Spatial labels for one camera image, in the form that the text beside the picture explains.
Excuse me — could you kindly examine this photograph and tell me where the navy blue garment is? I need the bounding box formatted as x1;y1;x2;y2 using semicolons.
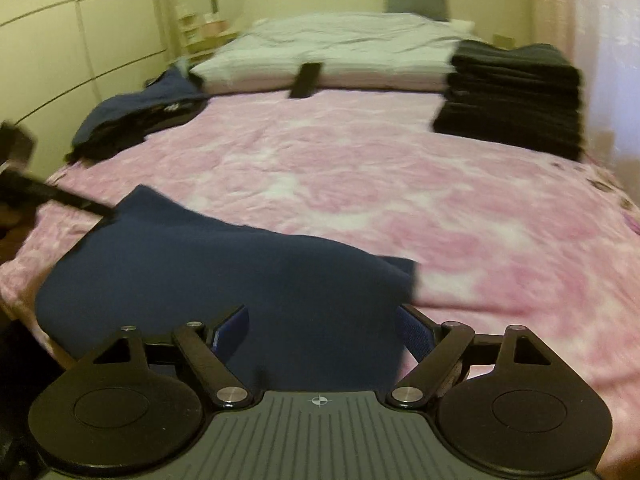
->
35;186;414;391

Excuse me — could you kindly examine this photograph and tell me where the pile of unfolded dark clothes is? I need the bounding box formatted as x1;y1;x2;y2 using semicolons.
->
65;65;209;164

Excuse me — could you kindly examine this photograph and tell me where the stack of folded dark clothes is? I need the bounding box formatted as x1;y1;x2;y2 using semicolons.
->
432;40;584;162

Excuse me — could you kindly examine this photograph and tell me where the white wardrobe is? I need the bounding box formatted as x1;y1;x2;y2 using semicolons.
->
0;0;169;177

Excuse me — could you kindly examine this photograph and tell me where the pink floral bedspread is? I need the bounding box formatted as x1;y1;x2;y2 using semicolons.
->
0;86;640;470

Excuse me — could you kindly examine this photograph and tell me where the white bedside shelf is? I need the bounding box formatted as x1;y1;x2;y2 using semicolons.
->
175;0;243;64

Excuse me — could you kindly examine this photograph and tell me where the black phone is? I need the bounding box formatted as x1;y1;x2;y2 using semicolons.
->
288;63;323;99

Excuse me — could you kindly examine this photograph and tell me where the grey striped duvet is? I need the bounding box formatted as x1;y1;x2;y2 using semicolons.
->
191;12;476;96

